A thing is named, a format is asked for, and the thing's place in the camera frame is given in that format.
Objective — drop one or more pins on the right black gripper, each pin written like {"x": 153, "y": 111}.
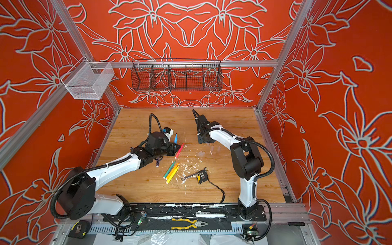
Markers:
{"x": 199, "y": 139}

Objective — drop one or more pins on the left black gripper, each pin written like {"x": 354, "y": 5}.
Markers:
{"x": 172, "y": 147}

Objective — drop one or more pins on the pink marker pen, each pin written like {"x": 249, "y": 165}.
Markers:
{"x": 179, "y": 151}

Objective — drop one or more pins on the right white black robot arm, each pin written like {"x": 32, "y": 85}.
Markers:
{"x": 246, "y": 160}

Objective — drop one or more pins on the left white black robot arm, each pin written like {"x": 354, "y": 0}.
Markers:
{"x": 77, "y": 195}

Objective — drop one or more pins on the orange marker pen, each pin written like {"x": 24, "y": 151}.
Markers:
{"x": 171, "y": 172}

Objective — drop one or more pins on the green marker pen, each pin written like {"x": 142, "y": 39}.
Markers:
{"x": 169, "y": 170}

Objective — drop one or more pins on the silver wrench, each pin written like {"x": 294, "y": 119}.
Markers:
{"x": 194, "y": 174}

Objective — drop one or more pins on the yellow black tape measure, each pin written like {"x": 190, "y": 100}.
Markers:
{"x": 202, "y": 176}

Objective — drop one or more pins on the black tape measure on ledge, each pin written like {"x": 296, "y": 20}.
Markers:
{"x": 80, "y": 229}

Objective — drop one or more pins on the black wire basket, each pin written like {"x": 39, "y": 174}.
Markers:
{"x": 177, "y": 75}

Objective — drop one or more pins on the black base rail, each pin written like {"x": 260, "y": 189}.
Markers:
{"x": 228, "y": 212}

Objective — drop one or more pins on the yellow handled pliers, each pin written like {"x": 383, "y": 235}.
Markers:
{"x": 191, "y": 224}

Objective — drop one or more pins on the white wire basket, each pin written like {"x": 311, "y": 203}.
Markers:
{"x": 84, "y": 81}

